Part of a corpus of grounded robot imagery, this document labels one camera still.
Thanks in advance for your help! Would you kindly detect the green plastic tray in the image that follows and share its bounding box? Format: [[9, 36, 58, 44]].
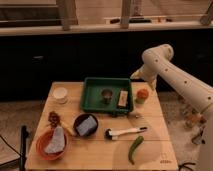
[[80, 77, 133, 115]]

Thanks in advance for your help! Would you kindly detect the small wooden block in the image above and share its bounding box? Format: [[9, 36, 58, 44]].
[[118, 90, 128, 107]]

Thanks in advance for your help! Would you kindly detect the white handled brush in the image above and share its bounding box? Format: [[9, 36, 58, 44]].
[[105, 127, 147, 140]]

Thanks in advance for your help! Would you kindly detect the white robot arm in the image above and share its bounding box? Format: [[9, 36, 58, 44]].
[[130, 44, 213, 171]]

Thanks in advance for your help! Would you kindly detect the small metal cup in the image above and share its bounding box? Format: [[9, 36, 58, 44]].
[[101, 89, 113, 104]]

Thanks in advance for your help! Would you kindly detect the white plastic cup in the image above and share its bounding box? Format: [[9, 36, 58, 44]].
[[53, 87, 68, 104]]

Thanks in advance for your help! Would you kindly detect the orange red apple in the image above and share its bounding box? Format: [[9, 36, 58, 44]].
[[136, 89, 149, 103]]

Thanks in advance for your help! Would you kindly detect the dark round bowl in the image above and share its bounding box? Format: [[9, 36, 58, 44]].
[[73, 114, 98, 136]]

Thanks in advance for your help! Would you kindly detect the green chili pepper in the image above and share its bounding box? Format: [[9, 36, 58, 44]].
[[128, 136, 144, 165]]

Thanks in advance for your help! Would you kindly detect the brown grape bunch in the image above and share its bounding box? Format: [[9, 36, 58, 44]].
[[48, 111, 60, 128]]

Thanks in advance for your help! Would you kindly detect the grey sponge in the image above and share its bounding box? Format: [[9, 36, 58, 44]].
[[77, 116, 97, 136]]

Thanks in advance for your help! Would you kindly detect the grey crumpled cloth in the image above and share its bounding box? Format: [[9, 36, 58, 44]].
[[44, 126, 65, 154]]

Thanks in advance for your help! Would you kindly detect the black chair frame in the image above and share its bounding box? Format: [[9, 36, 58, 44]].
[[0, 125, 29, 171]]

